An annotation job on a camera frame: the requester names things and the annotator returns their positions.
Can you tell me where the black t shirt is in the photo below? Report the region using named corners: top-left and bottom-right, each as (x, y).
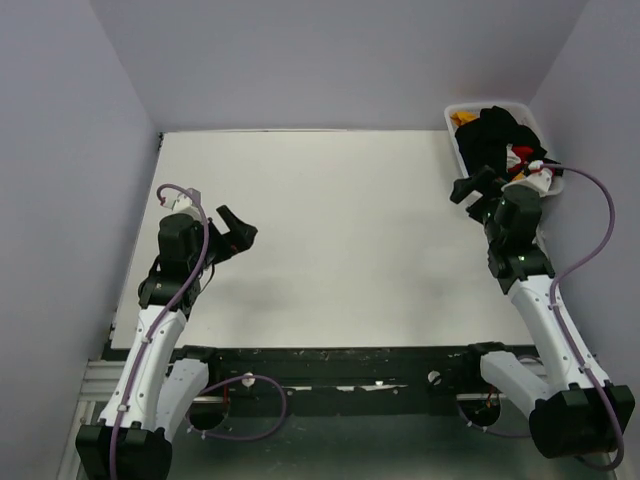
top-left (454, 106), bottom-right (548, 180)

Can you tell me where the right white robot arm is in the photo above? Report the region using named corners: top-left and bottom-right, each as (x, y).
top-left (450, 167), bottom-right (635, 468)

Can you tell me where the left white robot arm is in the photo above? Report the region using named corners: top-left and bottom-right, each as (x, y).
top-left (75, 205), bottom-right (257, 479)

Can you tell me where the white t shirt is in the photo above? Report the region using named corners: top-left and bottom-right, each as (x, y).
top-left (506, 144), bottom-right (521, 173)

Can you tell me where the red t shirt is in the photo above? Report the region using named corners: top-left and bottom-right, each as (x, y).
top-left (512, 146), bottom-right (534, 163)

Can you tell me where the yellow t shirt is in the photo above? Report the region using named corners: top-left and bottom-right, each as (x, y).
top-left (449, 111), bottom-right (478, 127)

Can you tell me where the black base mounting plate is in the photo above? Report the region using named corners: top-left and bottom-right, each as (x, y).
top-left (179, 343), bottom-right (506, 417)

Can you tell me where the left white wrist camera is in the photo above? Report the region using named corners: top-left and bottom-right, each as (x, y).
top-left (171, 188), bottom-right (201, 218)

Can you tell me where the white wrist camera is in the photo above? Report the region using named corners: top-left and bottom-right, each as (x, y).
top-left (171, 188), bottom-right (201, 218)
top-left (501, 160), bottom-right (560, 198)

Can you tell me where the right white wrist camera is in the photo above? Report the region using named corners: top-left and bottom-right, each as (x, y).
top-left (501, 160), bottom-right (560, 198)

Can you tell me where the aluminium frame rail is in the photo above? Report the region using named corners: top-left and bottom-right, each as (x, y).
top-left (57, 360), bottom-right (124, 480)

